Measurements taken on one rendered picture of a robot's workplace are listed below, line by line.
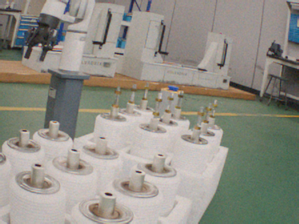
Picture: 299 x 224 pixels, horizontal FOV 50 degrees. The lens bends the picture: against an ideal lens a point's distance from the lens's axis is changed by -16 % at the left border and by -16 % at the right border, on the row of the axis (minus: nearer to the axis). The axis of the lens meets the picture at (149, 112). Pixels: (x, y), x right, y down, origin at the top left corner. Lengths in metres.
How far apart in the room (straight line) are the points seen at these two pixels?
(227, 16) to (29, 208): 6.85
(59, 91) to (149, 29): 2.37
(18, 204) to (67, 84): 1.01
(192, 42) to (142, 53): 3.99
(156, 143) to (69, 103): 0.60
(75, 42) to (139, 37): 2.37
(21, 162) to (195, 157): 0.49
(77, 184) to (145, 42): 3.21
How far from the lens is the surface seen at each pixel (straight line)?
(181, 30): 7.92
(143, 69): 3.71
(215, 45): 4.75
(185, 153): 0.95
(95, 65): 3.35
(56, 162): 0.63
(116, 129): 1.01
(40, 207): 0.51
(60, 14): 1.08
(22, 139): 0.68
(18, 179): 0.54
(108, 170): 0.70
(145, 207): 0.56
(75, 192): 0.60
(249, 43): 6.78
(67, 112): 1.50
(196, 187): 0.94
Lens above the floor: 0.48
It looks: 11 degrees down
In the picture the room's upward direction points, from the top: 12 degrees clockwise
